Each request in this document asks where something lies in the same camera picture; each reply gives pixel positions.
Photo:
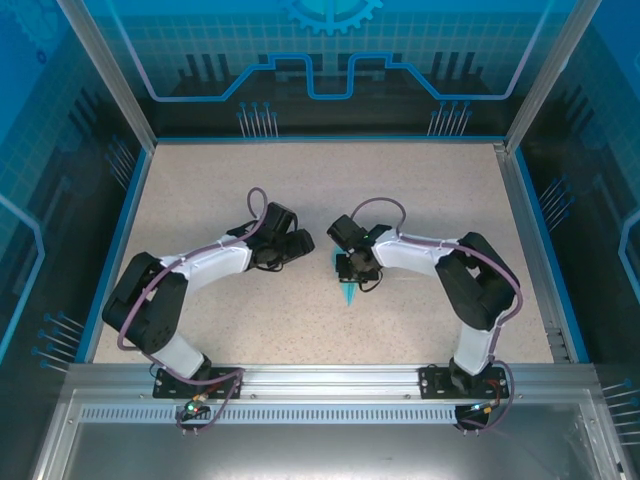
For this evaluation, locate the light blue paper sheet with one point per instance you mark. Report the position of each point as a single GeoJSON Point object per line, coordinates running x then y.
{"type": "Point", "coordinates": [351, 294]}

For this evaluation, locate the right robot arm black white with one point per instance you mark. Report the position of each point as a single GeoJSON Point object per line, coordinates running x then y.
{"type": "Point", "coordinates": [480, 290]}

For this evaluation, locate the blue table border strip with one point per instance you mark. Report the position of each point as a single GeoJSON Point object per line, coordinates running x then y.
{"type": "Point", "coordinates": [115, 225]}
{"type": "Point", "coordinates": [550, 250]}

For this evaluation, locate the brushed metal panel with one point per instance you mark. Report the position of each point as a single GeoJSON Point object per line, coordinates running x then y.
{"type": "Point", "coordinates": [320, 450]}

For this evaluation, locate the aluminium mounting rail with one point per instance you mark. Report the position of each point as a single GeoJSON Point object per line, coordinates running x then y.
{"type": "Point", "coordinates": [325, 380]}

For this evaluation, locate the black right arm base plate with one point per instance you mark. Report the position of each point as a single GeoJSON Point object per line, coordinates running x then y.
{"type": "Point", "coordinates": [435, 382]}

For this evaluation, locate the aluminium side rail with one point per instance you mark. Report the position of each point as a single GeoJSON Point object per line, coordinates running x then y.
{"type": "Point", "coordinates": [525, 200]}

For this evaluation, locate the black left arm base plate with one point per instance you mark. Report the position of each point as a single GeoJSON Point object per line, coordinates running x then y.
{"type": "Point", "coordinates": [170, 387]}

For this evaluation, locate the aluminium frame post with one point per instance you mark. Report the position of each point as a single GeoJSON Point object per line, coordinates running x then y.
{"type": "Point", "coordinates": [115, 85]}
{"type": "Point", "coordinates": [545, 80]}

